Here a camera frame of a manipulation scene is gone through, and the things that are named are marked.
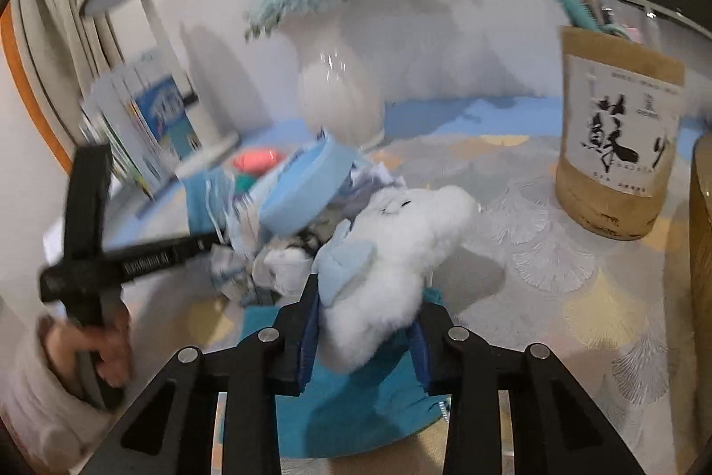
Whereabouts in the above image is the orange wooden frame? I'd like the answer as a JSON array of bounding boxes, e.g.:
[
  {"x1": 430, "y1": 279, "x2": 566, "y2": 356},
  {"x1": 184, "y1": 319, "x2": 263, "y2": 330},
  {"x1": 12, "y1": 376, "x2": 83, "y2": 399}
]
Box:
[{"x1": 0, "y1": 4, "x2": 76, "y2": 175}]

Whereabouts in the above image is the person's left forearm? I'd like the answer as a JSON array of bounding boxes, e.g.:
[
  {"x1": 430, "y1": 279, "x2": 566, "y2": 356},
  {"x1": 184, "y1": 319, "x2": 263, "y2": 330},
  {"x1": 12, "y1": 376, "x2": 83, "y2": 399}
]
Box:
[{"x1": 0, "y1": 294, "x2": 120, "y2": 475}]

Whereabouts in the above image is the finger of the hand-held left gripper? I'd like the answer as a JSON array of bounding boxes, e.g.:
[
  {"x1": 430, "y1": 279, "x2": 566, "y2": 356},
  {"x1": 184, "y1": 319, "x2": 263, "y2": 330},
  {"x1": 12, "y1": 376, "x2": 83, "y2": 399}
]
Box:
[{"x1": 167, "y1": 231, "x2": 222, "y2": 269}]

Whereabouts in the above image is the teal cloth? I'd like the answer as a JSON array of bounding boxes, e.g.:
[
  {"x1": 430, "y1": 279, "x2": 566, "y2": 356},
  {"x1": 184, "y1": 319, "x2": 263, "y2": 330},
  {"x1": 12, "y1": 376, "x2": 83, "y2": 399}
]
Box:
[{"x1": 238, "y1": 286, "x2": 446, "y2": 459}]

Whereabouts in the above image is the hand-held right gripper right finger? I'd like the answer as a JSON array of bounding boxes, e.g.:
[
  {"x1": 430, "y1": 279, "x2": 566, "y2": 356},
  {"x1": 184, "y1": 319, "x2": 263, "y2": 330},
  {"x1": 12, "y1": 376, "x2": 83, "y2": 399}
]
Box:
[{"x1": 409, "y1": 301, "x2": 632, "y2": 475}]

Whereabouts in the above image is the brown printed pen holder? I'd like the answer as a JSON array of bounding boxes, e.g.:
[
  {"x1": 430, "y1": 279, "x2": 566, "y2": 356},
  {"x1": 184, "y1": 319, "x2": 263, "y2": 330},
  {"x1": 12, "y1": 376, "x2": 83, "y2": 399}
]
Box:
[{"x1": 554, "y1": 25, "x2": 686, "y2": 239}]

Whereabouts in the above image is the pile of blue face masks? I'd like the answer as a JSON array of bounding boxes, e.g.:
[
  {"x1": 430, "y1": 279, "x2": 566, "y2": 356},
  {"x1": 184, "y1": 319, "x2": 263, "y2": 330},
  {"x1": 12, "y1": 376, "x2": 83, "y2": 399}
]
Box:
[{"x1": 183, "y1": 168, "x2": 265, "y2": 253}]

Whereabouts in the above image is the patterned table mat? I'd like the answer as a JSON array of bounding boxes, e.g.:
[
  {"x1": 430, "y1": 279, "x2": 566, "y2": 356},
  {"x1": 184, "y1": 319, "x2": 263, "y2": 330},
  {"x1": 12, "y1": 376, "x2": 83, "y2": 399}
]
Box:
[{"x1": 44, "y1": 97, "x2": 712, "y2": 475}]

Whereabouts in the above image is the beige curtain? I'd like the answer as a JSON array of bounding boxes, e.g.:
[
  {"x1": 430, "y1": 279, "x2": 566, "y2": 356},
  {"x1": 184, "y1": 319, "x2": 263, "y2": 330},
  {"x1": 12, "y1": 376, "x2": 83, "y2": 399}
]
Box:
[{"x1": 11, "y1": 0, "x2": 126, "y2": 142}]

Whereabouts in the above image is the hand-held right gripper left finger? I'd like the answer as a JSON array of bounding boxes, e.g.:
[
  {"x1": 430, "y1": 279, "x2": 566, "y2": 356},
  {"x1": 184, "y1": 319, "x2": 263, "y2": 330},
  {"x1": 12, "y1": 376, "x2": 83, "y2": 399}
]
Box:
[{"x1": 75, "y1": 273, "x2": 324, "y2": 475}]

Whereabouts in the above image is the person's left hand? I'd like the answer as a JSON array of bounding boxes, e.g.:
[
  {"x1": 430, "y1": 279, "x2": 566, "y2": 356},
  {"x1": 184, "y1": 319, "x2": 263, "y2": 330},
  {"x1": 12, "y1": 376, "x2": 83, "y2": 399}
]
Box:
[{"x1": 38, "y1": 311, "x2": 134, "y2": 390}]

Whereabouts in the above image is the orange pink object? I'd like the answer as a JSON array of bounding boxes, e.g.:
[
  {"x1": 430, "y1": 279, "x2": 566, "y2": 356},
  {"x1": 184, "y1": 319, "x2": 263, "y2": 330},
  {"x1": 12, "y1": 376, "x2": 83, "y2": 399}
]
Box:
[{"x1": 231, "y1": 146, "x2": 286, "y2": 175}]

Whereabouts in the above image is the stack of printed booklets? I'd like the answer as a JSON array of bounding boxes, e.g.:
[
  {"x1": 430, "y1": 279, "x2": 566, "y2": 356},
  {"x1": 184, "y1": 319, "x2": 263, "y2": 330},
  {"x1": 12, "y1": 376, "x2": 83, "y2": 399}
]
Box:
[{"x1": 79, "y1": 51, "x2": 202, "y2": 200}]

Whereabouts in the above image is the bundle of pens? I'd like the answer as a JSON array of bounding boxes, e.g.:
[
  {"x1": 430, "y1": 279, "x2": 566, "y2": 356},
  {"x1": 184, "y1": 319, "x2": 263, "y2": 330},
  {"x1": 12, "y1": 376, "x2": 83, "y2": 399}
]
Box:
[{"x1": 573, "y1": 0, "x2": 663, "y2": 45}]

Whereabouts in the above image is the light blue round box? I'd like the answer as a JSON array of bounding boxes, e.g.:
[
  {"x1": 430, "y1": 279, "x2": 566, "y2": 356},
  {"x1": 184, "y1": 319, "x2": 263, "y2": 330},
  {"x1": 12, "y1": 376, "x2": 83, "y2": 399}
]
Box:
[{"x1": 259, "y1": 133, "x2": 355, "y2": 235}]

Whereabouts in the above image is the white plush toy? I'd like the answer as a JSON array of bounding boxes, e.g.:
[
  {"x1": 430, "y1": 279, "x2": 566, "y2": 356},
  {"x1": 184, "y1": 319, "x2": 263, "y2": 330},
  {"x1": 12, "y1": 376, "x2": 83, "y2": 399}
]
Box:
[{"x1": 311, "y1": 184, "x2": 479, "y2": 373}]

